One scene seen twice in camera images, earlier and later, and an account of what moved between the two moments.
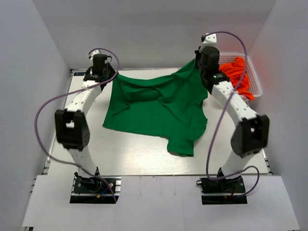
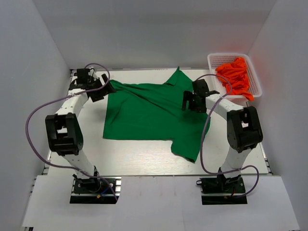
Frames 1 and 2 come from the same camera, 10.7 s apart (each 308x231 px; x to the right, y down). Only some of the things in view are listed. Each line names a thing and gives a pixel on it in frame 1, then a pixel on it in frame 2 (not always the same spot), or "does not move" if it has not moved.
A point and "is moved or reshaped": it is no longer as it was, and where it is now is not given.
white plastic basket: [254, 86] does not move
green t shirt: [173, 107] is moved or reshaped
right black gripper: [198, 55] to [188, 96]
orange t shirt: [236, 72] does not move
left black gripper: [113, 71] to [100, 96]
